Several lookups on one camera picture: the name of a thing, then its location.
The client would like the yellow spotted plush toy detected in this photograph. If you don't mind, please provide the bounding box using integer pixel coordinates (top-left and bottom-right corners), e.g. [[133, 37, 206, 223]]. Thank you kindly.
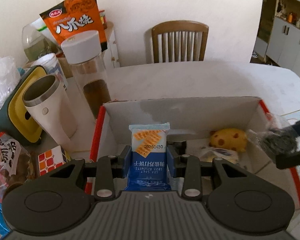
[[209, 128, 248, 153]]

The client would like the orange snack bag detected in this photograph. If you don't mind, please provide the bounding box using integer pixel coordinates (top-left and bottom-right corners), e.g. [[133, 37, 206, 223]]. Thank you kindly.
[[40, 0, 107, 51]]

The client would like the white printed can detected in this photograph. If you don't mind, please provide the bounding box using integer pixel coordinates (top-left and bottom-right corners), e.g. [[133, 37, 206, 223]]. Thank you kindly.
[[31, 53, 68, 90]]

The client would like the white drawer sideboard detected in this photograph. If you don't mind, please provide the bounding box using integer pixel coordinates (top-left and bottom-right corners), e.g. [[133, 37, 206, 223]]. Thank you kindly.
[[57, 21, 121, 79]]

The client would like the glass bottle white lid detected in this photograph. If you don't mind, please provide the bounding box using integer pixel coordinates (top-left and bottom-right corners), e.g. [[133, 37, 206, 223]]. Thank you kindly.
[[61, 30, 111, 119]]

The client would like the rubiks cube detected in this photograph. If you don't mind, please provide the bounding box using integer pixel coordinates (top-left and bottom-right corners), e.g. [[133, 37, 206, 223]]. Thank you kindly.
[[38, 146, 71, 176]]

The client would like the wooden chair far side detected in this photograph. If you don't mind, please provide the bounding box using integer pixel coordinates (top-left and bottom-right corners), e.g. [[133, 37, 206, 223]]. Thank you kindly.
[[151, 20, 209, 63]]

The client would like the clear plastic bag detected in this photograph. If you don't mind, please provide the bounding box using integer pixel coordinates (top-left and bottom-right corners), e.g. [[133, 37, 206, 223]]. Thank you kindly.
[[0, 56, 20, 109]]

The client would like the glass fish bowl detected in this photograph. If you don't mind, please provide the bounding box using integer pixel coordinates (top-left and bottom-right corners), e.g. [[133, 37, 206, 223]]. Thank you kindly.
[[21, 24, 58, 62]]

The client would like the red white snack bag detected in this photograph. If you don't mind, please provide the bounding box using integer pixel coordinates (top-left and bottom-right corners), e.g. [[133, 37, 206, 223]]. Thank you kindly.
[[0, 133, 35, 202]]

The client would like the red cardboard box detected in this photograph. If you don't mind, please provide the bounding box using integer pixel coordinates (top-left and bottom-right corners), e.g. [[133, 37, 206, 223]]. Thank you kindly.
[[83, 96, 300, 210]]

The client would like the grey wall cabinet unit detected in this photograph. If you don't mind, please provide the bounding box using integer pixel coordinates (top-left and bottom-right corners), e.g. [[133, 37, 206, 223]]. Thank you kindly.
[[252, 0, 300, 77]]

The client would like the clear bag of pastries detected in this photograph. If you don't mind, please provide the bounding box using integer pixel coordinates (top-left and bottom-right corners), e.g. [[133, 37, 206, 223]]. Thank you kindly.
[[198, 147, 239, 164]]

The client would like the blue cracker packet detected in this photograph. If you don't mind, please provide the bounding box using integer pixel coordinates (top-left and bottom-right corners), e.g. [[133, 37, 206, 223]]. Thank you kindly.
[[125, 122, 171, 192]]

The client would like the green yellow tissue box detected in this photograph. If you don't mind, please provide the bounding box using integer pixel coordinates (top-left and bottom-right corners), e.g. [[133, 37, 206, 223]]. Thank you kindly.
[[0, 65, 46, 146]]

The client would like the white steel tumbler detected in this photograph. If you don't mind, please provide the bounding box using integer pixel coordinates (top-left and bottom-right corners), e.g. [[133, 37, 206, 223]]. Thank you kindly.
[[22, 74, 78, 152]]

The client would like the small dark candy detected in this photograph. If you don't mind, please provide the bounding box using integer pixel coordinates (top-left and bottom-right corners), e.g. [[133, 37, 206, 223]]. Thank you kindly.
[[246, 113, 299, 163]]

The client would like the red sauce jar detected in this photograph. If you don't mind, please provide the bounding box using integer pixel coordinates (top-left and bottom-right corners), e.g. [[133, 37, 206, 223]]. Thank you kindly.
[[99, 10, 108, 29]]

